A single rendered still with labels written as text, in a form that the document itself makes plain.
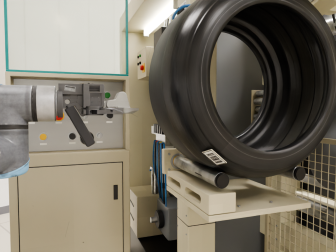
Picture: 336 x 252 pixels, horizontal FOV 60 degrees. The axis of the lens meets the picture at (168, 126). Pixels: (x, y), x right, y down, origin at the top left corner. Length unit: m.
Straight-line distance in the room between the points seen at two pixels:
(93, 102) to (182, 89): 0.23
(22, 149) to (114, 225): 0.89
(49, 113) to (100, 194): 0.81
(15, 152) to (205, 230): 0.85
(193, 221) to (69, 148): 0.68
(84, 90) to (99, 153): 0.73
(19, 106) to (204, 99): 0.45
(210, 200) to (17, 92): 0.57
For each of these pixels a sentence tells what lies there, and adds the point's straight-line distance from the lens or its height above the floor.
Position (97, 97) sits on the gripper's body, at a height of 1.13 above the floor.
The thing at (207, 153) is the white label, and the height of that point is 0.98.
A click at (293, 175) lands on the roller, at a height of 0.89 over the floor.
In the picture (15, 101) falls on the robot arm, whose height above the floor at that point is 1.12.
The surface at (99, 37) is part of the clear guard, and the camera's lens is 1.52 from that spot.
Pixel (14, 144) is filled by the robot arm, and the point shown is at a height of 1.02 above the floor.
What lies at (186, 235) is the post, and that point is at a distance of 1.30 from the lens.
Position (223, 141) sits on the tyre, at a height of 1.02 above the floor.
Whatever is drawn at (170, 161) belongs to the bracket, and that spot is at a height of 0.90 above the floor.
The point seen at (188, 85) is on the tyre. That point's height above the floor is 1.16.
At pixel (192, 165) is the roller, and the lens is 0.99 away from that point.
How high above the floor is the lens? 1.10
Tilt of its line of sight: 3 degrees down
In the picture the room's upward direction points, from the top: straight up
